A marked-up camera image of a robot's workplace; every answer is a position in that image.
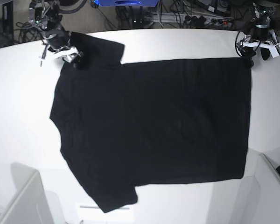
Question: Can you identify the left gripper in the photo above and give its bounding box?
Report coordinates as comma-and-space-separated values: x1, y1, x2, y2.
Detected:
235, 26, 279, 69

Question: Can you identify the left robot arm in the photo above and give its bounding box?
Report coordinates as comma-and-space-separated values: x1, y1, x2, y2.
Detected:
235, 3, 280, 68

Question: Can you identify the coiled black cable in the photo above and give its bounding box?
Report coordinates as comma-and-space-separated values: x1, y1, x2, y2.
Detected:
14, 21, 46, 44

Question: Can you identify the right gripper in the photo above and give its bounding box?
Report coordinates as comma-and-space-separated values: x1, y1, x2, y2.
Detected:
40, 29, 84, 70

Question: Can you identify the blue box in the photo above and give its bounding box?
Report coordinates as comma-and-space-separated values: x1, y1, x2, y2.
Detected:
94, 0, 159, 7

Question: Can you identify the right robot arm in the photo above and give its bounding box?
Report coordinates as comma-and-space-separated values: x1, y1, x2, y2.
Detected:
28, 0, 86, 68

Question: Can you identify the white partition panel right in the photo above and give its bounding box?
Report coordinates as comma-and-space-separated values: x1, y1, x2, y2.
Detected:
232, 154, 280, 224

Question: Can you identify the white partition panel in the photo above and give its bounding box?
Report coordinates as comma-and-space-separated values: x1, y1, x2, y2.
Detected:
0, 169, 66, 224
232, 154, 280, 224

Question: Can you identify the white power strip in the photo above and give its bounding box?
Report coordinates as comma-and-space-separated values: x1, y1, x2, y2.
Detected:
148, 13, 234, 27

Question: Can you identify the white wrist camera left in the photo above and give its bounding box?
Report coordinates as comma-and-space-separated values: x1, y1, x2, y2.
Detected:
270, 43, 280, 58

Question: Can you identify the black T-shirt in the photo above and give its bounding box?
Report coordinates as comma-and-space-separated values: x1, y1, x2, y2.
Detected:
50, 33, 252, 213

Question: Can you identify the white partition panel left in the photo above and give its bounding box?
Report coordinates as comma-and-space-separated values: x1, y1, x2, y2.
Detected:
0, 169, 66, 224

